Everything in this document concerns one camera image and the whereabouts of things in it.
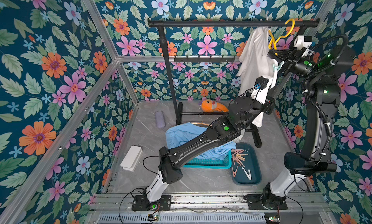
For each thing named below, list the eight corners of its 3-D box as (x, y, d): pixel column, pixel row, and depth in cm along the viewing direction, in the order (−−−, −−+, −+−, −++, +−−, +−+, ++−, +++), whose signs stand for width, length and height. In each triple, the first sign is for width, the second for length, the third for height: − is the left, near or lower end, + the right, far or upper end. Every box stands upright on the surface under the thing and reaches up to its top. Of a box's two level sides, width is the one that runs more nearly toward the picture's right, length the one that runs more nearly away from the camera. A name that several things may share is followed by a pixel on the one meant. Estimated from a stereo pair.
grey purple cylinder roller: (157, 129, 105) (156, 127, 103) (155, 113, 115) (154, 111, 113) (166, 127, 106) (165, 125, 104) (163, 111, 116) (162, 109, 114)
